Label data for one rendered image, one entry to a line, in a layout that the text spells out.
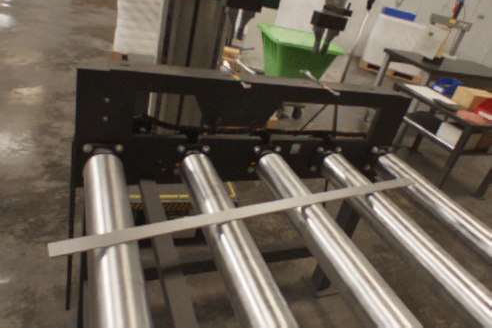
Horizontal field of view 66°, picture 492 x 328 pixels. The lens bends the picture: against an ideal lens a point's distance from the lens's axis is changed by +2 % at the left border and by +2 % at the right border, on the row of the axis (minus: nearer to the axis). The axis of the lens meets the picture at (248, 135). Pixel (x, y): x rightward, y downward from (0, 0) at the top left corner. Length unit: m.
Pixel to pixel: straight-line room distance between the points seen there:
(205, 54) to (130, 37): 2.77
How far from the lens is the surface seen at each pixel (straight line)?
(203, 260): 1.73
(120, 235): 0.94
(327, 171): 1.53
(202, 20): 2.01
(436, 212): 1.58
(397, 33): 8.01
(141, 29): 4.73
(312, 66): 4.00
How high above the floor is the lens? 1.56
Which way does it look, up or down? 25 degrees down
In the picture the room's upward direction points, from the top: 15 degrees clockwise
